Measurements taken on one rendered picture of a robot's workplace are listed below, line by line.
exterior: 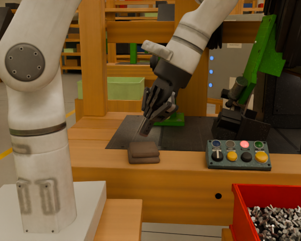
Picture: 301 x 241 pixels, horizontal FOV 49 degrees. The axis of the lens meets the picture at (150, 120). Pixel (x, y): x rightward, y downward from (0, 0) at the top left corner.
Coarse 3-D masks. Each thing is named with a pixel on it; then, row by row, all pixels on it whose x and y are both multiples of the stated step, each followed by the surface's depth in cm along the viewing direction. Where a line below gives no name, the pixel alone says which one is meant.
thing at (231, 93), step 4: (236, 80) 96; (240, 80) 96; (244, 80) 97; (236, 84) 96; (240, 84) 95; (244, 84) 96; (232, 88) 99; (236, 88) 97; (240, 88) 97; (228, 92) 102; (232, 92) 100; (236, 92) 98; (240, 92) 98; (228, 96) 101; (232, 96) 100; (236, 96) 100; (232, 100) 101; (236, 100) 101
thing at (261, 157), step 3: (258, 153) 79; (261, 153) 79; (264, 153) 79; (255, 156) 80; (258, 156) 79; (261, 156) 79; (264, 156) 79; (267, 156) 79; (258, 159) 79; (261, 159) 78; (264, 159) 78; (267, 159) 79; (261, 162) 79
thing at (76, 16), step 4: (244, 0) 1014; (248, 0) 1012; (252, 0) 1011; (256, 0) 1009; (256, 4) 1012; (244, 12) 1022; (248, 12) 1020; (256, 12) 1018; (76, 16) 1094; (72, 20) 1099; (76, 20) 1097; (72, 28) 1106; (76, 28) 1104
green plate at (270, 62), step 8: (264, 16) 100; (272, 16) 91; (264, 24) 97; (272, 24) 92; (264, 32) 95; (272, 32) 93; (256, 40) 102; (264, 40) 93; (272, 40) 94; (256, 48) 99; (264, 48) 93; (272, 48) 94; (256, 56) 96; (264, 56) 95; (272, 56) 95; (280, 56) 95; (248, 64) 103; (256, 64) 95; (264, 64) 96; (272, 64) 95; (280, 64) 95; (248, 72) 100; (256, 72) 95; (264, 72) 96; (272, 72) 96; (280, 72) 96
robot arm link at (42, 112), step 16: (16, 96) 55; (32, 96) 55; (48, 96) 56; (16, 112) 53; (32, 112) 52; (48, 112) 53; (64, 112) 56; (16, 128) 51; (32, 128) 51; (48, 128) 52
